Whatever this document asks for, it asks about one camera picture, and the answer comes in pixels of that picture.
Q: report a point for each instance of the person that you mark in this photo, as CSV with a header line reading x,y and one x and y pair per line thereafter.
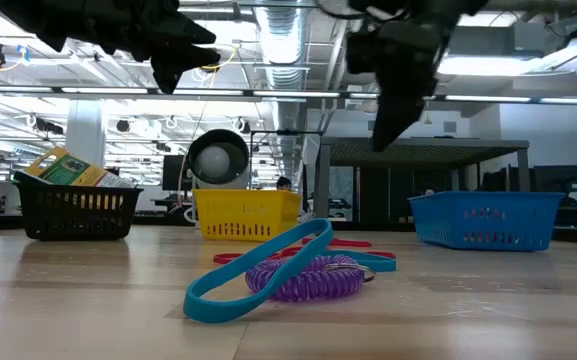
x,y
283,184

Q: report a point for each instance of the white cylinder spot lamp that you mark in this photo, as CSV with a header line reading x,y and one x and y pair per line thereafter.
x,y
218,160

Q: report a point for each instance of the long ceiling strip light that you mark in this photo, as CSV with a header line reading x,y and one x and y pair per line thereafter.
x,y
293,94

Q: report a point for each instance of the yellow plastic basket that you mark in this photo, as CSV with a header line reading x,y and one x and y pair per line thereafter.
x,y
248,215

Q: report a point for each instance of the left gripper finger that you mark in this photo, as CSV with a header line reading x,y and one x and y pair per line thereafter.
x,y
178,60
183,32

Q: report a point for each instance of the black plastic basket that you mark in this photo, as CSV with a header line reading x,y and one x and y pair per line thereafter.
x,y
78,232

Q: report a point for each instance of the grey perforated metal shelf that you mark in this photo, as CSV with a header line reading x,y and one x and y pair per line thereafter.
x,y
468,150

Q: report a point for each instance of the wide teal rubber band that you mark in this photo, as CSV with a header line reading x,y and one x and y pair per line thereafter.
x,y
378,262
228,312

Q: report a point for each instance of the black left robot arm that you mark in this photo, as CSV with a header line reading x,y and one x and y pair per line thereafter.
x,y
33,20

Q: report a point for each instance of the bright ceiling light panel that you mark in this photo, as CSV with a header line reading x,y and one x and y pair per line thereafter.
x,y
483,66

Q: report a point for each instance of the dark computer monitor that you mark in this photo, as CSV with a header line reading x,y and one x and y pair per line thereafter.
x,y
560,178
173,172

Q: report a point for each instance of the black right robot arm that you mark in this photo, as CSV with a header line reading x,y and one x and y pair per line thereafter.
x,y
418,7

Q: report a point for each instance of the red rubber band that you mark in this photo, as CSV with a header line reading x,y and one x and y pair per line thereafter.
x,y
348,244
228,258

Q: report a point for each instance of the blue plastic basket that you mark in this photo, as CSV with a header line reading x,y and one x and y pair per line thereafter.
x,y
483,215

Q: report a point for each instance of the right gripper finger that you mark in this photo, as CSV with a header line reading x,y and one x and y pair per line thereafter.
x,y
398,120

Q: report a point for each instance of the white building column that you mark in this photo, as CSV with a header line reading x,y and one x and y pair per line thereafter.
x,y
85,135

